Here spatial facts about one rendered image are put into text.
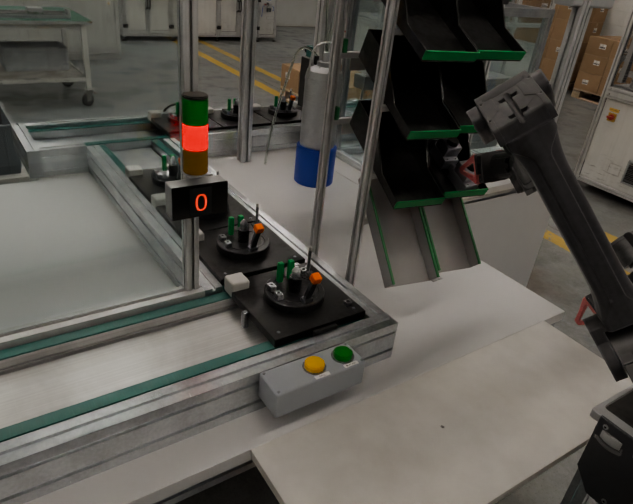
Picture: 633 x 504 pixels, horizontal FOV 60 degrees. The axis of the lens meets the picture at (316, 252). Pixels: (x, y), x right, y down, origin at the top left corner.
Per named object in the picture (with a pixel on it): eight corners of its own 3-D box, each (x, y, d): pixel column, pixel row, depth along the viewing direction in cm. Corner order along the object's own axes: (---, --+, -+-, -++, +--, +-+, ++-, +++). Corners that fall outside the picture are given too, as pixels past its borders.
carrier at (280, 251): (304, 265, 144) (309, 222, 138) (220, 286, 132) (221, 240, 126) (260, 226, 161) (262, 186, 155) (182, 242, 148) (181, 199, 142)
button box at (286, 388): (362, 383, 115) (366, 360, 112) (275, 419, 104) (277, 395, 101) (342, 363, 120) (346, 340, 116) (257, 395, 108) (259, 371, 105)
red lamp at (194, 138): (212, 150, 109) (212, 126, 106) (188, 152, 106) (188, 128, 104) (201, 142, 112) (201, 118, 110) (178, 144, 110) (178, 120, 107)
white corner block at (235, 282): (249, 295, 130) (250, 280, 128) (232, 299, 127) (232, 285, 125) (240, 285, 133) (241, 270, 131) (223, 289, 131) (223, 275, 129)
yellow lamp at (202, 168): (212, 173, 111) (212, 150, 109) (188, 177, 109) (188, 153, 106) (201, 165, 115) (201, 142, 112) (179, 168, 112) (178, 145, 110)
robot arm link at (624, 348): (642, 399, 73) (685, 384, 71) (602, 328, 76) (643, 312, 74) (636, 390, 81) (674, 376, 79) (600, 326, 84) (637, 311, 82)
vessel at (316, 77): (342, 148, 212) (355, 45, 193) (311, 152, 204) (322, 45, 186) (321, 137, 222) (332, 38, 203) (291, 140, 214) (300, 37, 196)
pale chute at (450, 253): (470, 267, 145) (481, 263, 141) (429, 274, 139) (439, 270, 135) (442, 169, 150) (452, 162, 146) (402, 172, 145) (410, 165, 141)
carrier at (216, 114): (272, 126, 247) (274, 99, 241) (223, 131, 235) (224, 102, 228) (247, 112, 264) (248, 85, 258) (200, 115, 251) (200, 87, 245)
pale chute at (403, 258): (429, 280, 137) (439, 276, 133) (384, 288, 131) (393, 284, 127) (402, 176, 142) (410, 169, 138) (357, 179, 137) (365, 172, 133)
